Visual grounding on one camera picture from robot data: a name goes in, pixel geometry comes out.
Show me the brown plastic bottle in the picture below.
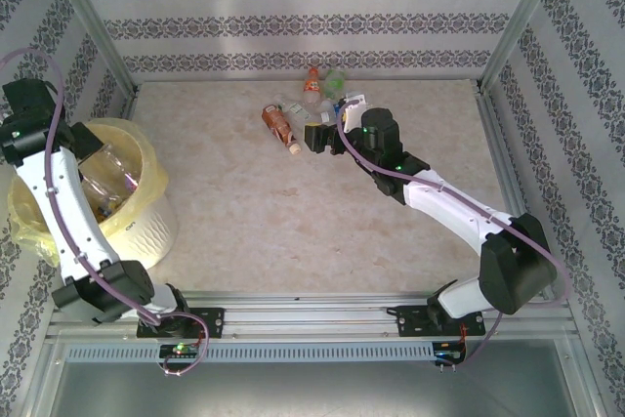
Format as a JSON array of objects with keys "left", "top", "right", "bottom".
[{"left": 261, "top": 104, "right": 301, "bottom": 157}]

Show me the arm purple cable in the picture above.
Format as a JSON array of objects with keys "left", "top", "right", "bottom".
[
  {"left": 0, "top": 48, "right": 210, "bottom": 378},
  {"left": 335, "top": 98, "right": 572, "bottom": 369}
]

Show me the bin with yellow bag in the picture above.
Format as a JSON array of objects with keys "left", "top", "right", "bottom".
[{"left": 7, "top": 116, "right": 171, "bottom": 267}]

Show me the aluminium cross rail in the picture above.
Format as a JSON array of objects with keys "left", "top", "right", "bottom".
[{"left": 46, "top": 289, "right": 582, "bottom": 343}]

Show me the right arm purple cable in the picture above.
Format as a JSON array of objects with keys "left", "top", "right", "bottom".
[{"left": 335, "top": 98, "right": 572, "bottom": 369}]

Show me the green dotted plastic bottle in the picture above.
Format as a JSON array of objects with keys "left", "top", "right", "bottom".
[{"left": 321, "top": 68, "right": 349, "bottom": 100}]

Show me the small clear plastic bottle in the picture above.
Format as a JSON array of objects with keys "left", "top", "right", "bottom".
[{"left": 312, "top": 97, "right": 344, "bottom": 124}]

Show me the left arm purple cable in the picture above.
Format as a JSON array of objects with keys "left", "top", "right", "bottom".
[{"left": 0, "top": 48, "right": 210, "bottom": 378}]

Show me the aluminium frame post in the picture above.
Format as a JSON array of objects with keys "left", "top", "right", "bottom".
[
  {"left": 46, "top": 0, "right": 141, "bottom": 96},
  {"left": 478, "top": 0, "right": 585, "bottom": 91}
]

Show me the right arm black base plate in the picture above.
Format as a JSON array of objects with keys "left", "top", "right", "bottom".
[{"left": 393, "top": 304, "right": 487, "bottom": 339}]

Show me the clear bottle white label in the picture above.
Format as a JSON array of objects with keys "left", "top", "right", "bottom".
[{"left": 271, "top": 93, "right": 314, "bottom": 121}]

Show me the white ribbed waste bin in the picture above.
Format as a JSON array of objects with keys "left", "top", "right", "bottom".
[{"left": 100, "top": 190, "right": 180, "bottom": 271}]

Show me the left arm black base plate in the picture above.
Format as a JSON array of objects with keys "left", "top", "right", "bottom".
[{"left": 136, "top": 307, "right": 227, "bottom": 340}]

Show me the grey metal panel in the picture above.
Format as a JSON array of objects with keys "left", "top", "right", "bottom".
[{"left": 28, "top": 338, "right": 606, "bottom": 417}]

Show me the grey slotted cable duct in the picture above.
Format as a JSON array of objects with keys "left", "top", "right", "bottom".
[{"left": 62, "top": 341, "right": 438, "bottom": 364}]

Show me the orange label plastic bottle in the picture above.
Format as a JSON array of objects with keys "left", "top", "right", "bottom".
[{"left": 301, "top": 67, "right": 322, "bottom": 104}]

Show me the small controller board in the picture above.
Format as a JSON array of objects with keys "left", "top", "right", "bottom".
[
  {"left": 159, "top": 344, "right": 201, "bottom": 359},
  {"left": 433, "top": 341, "right": 468, "bottom": 364}
]

